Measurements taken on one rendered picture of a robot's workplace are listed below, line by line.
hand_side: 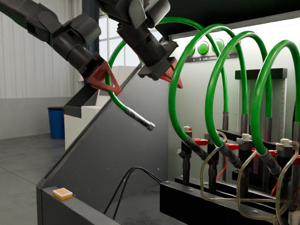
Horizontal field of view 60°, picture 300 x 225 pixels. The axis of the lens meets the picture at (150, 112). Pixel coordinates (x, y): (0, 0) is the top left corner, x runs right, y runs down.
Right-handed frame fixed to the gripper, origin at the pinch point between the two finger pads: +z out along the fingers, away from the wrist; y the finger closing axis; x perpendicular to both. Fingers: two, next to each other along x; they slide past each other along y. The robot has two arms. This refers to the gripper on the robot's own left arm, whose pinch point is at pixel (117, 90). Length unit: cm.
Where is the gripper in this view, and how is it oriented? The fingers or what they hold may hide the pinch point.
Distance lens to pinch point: 67.3
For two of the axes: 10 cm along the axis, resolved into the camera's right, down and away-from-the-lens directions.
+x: -6.5, 7.5, -1.3
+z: 7.6, 6.5, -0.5
